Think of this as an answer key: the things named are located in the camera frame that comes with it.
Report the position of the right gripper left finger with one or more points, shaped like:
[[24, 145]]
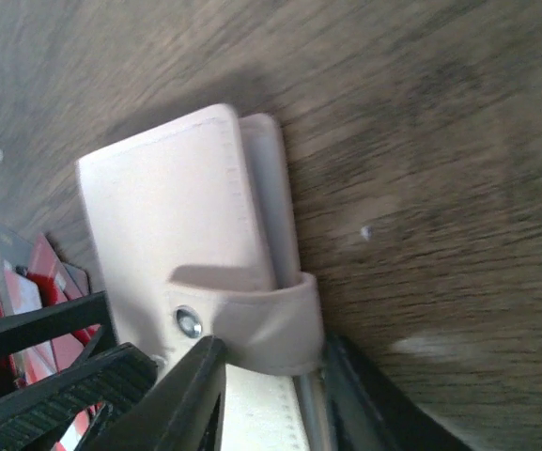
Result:
[[64, 378]]

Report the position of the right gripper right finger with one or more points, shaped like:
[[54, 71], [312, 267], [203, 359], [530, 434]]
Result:
[[184, 411]]

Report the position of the beige leather card holder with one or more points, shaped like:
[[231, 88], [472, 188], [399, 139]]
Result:
[[194, 230]]

